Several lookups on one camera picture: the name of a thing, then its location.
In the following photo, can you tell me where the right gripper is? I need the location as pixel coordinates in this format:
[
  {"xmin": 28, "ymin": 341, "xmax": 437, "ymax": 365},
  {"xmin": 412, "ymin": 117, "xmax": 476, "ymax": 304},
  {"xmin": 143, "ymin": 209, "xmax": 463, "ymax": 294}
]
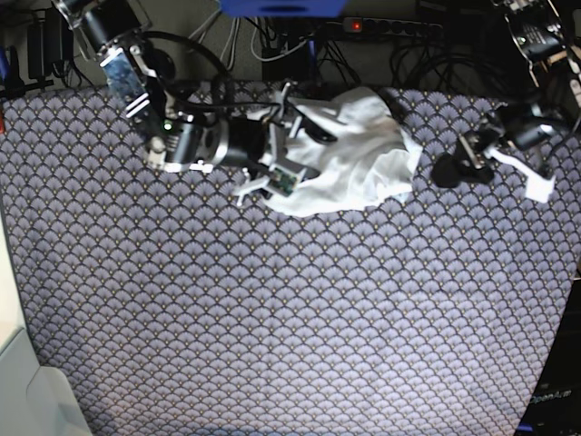
[{"xmin": 212, "ymin": 114, "xmax": 338, "ymax": 182}]

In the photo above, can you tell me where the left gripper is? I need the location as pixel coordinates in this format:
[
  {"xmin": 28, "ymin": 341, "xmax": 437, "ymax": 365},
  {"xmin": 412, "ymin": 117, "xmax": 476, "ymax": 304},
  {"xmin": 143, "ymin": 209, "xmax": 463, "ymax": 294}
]
[{"xmin": 430, "ymin": 104, "xmax": 567, "ymax": 189}]

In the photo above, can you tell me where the white T-shirt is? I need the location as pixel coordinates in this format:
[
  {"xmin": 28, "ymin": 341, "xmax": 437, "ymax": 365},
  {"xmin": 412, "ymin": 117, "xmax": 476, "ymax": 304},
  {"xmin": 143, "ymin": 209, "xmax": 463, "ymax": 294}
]
[{"xmin": 263, "ymin": 87, "xmax": 422, "ymax": 218}]

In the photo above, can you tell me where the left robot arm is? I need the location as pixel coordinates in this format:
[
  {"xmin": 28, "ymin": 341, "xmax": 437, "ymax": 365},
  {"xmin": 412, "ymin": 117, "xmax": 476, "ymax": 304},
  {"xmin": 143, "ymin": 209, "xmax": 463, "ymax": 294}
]
[{"xmin": 430, "ymin": 1, "xmax": 580, "ymax": 202}]

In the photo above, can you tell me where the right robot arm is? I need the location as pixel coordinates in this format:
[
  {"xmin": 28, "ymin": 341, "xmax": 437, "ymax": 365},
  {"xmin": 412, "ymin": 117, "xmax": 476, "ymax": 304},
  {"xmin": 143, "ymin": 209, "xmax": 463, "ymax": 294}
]
[{"xmin": 54, "ymin": 1, "xmax": 337, "ymax": 182}]

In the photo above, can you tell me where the black box under table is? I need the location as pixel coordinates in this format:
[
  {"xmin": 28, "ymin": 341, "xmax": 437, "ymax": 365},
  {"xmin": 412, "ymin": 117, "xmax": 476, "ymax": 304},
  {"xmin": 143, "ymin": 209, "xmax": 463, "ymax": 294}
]
[{"xmin": 261, "ymin": 45, "xmax": 312, "ymax": 82}]

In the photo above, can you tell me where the black power strip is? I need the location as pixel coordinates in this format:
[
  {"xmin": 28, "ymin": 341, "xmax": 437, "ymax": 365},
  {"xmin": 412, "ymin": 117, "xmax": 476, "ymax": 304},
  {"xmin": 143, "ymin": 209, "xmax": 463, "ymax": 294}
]
[{"xmin": 342, "ymin": 17, "xmax": 444, "ymax": 37}]

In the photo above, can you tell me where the patterned blue table cloth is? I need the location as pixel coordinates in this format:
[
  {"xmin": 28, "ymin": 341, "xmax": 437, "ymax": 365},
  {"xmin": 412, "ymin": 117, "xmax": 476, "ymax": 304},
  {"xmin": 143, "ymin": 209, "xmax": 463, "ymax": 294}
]
[{"xmin": 1, "ymin": 89, "xmax": 580, "ymax": 435}]

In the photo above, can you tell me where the black stand left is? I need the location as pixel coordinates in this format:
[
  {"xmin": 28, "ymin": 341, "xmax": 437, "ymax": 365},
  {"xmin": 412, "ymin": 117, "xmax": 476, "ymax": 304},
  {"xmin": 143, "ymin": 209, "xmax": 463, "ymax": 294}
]
[{"xmin": 1, "ymin": 1, "xmax": 74, "ymax": 100}]

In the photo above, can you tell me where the grey plastic bin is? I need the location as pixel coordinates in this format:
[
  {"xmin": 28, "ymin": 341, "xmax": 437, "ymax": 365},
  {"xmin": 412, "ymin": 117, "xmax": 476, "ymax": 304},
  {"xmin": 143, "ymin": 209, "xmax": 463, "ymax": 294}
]
[{"xmin": 1, "ymin": 328, "xmax": 92, "ymax": 435}]

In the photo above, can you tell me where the white cable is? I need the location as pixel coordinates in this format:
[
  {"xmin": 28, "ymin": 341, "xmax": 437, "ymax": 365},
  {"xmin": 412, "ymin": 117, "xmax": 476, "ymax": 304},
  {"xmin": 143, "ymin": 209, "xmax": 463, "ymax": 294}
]
[{"xmin": 220, "ymin": 17, "xmax": 241, "ymax": 69}]

